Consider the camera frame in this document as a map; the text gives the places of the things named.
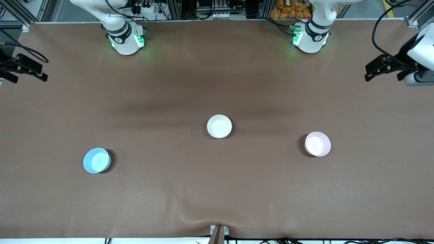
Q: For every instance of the pink bowl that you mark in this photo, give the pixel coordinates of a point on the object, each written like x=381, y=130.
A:
x=317, y=144

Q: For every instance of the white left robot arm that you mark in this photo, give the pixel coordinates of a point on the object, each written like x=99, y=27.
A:
x=313, y=39

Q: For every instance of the aluminium frame post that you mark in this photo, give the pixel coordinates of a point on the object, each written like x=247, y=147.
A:
x=20, y=12
x=418, y=15

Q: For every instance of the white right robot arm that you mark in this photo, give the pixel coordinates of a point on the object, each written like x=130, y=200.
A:
x=123, y=40

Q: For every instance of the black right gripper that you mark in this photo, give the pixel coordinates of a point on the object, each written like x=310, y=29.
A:
x=4, y=64

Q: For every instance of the white bowl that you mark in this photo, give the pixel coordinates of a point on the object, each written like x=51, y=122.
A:
x=219, y=126

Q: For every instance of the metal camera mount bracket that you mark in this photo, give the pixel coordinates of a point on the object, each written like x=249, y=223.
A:
x=219, y=234

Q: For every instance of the brown table mat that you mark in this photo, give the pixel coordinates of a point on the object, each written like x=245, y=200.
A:
x=217, y=189

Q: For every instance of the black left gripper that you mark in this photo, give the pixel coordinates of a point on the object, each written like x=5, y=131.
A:
x=403, y=55

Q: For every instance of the bag of orange items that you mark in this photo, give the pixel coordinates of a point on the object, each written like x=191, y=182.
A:
x=288, y=10

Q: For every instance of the aluminium equipment rack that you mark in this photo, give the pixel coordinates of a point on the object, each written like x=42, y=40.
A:
x=220, y=8

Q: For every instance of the blue bowl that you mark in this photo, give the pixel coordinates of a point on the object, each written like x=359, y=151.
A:
x=96, y=160

